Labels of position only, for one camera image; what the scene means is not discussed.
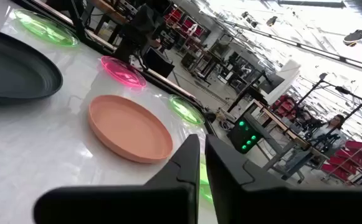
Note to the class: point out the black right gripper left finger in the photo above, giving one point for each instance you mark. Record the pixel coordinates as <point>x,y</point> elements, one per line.
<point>155,205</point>

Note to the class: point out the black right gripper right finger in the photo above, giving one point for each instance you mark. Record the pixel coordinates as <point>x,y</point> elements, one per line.
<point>261,205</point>

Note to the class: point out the clear green plastic plate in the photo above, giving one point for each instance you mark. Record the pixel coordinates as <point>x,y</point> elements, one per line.
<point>46,29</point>
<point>203,179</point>
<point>185,109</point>

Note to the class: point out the orange plastic plate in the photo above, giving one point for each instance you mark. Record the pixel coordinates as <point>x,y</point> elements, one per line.
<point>127,127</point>

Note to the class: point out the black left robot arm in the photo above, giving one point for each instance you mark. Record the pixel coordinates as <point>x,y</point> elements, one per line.
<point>140,28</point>

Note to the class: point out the black computer with green lights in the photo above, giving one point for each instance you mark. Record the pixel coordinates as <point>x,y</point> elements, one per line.
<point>246,137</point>

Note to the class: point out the red storage bin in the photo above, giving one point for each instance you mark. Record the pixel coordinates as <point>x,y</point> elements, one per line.
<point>174,15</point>
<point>344,163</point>
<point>335,172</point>
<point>359,150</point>
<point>285,106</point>
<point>189,26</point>

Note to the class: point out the long wooden workbench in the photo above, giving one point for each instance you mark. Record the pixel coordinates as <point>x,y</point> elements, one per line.
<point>280,124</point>

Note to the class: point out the person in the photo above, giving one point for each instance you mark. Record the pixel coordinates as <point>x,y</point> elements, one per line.
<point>331,129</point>

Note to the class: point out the black monitor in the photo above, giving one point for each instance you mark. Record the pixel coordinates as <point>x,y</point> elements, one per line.
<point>272,83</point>

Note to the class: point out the clear pink plastic plate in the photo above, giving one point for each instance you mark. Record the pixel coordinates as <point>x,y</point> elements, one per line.
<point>123,72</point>

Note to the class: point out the teal blue plastic plate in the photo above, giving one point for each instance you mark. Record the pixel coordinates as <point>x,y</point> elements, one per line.
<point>18,101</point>

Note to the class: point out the black ceiling spotlight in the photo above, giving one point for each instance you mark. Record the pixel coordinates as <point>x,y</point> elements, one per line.
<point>354,37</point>
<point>271,20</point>

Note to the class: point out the teal green plastic plate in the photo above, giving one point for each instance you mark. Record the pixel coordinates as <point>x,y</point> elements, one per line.
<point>12,65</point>

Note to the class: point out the black loop on frame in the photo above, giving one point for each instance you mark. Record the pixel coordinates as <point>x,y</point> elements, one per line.
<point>210,117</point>

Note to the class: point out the black camera stand frame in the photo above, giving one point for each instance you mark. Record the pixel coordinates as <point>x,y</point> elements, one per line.
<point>352,96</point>

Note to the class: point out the black aluminium table frame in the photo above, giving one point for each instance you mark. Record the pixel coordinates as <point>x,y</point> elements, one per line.
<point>101,48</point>

